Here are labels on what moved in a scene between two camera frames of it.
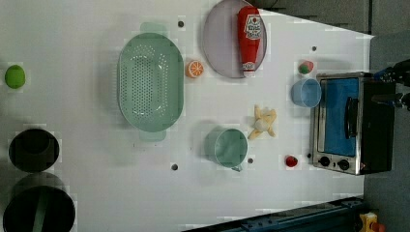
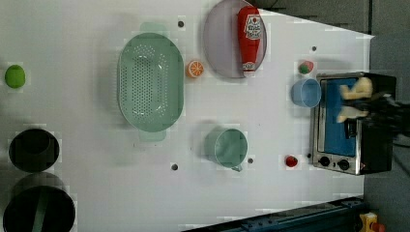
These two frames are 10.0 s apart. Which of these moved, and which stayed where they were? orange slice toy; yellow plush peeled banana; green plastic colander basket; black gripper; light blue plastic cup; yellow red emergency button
Moved: black gripper; yellow plush peeled banana
Stayed: orange slice toy; green plastic colander basket; light blue plastic cup; yellow red emergency button
